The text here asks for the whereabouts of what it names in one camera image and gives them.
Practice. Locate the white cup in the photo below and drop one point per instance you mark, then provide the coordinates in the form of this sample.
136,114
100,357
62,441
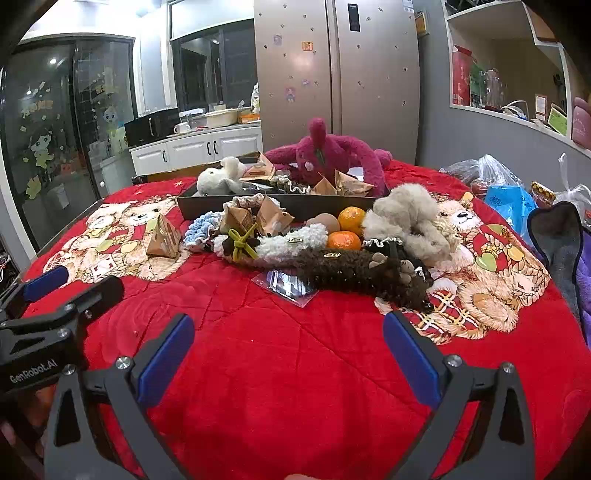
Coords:
182,128

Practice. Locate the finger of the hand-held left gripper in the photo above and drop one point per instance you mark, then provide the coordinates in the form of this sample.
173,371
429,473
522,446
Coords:
99,293
46,282

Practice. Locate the dark rectangular tray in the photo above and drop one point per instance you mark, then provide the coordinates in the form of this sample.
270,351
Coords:
300,205

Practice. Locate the white kitchen cabinet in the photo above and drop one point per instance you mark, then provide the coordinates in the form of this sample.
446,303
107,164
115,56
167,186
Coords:
194,147

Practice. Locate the white fuzzy hair band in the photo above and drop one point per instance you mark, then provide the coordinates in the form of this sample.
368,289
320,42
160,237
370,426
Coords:
277,247

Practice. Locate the green box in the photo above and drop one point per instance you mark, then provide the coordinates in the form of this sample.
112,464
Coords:
476,87

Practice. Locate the purple cloth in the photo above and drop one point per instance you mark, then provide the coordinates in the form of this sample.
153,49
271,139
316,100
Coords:
584,295

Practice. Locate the blue ruffled scrunchie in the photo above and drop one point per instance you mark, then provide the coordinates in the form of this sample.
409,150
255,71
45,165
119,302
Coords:
198,230

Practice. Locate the brown ruffled scrunchie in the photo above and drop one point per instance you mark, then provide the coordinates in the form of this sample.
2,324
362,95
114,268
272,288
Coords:
291,187

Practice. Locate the beige fluffy scrunchie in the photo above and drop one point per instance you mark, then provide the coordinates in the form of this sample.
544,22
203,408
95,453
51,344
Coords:
406,217

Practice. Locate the pink box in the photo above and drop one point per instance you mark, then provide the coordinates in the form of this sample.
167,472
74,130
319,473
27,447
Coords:
581,122

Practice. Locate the brown fuzzy hair band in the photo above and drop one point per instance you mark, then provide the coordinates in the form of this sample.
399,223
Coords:
332,272

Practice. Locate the beige basin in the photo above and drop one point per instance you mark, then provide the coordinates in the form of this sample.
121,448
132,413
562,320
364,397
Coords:
221,119

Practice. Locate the dark kitchen window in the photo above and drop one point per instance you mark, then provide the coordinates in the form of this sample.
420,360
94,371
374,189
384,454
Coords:
212,69

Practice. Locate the pink plush toy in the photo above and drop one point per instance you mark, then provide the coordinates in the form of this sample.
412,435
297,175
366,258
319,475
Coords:
323,152

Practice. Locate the red box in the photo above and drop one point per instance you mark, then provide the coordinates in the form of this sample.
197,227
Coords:
461,78

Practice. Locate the black microwave oven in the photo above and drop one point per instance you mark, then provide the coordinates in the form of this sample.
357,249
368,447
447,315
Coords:
152,127

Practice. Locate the blue plastic bag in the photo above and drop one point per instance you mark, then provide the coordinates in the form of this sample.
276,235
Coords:
508,205

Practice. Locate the white plastic bag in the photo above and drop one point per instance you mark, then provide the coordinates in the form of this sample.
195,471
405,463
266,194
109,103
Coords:
575,194

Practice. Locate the clear glass jar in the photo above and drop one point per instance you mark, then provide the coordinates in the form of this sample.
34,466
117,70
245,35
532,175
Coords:
494,92

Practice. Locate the white wall shelf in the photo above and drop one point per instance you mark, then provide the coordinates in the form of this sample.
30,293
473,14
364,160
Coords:
508,46

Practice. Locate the clear plastic card packet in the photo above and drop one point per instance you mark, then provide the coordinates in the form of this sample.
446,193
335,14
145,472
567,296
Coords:
286,284

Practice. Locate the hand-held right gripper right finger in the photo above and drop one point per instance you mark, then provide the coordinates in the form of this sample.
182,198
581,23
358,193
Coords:
411,360

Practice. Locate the brown bear hair clip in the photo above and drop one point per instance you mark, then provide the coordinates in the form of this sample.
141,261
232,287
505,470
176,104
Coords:
407,270

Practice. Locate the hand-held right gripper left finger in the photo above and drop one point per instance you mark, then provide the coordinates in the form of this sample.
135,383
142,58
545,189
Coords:
168,360

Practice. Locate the green card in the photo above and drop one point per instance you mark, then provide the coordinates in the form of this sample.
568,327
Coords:
557,121

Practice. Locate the glass sliding door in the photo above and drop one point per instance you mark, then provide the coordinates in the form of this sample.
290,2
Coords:
55,138

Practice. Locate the orange mandarin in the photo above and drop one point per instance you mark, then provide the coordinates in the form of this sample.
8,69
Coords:
352,218
344,241

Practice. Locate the brown capybara toy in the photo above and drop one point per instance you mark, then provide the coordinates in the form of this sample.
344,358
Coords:
323,224

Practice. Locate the gold double-door refrigerator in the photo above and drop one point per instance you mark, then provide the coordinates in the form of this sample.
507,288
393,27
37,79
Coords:
369,92

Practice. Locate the white plush toy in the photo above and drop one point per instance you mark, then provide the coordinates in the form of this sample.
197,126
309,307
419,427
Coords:
217,177

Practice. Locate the lidded glass jar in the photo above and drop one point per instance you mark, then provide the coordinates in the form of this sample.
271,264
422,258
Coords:
542,191

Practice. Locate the clear plastic bag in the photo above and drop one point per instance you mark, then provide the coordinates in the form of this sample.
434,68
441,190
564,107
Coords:
489,173

